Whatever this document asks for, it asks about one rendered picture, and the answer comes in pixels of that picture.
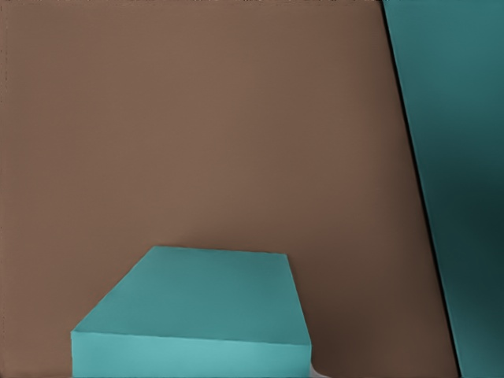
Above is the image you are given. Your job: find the blue cube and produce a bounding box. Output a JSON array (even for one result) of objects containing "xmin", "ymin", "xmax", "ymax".
[{"xmin": 70, "ymin": 246, "xmax": 313, "ymax": 378}]

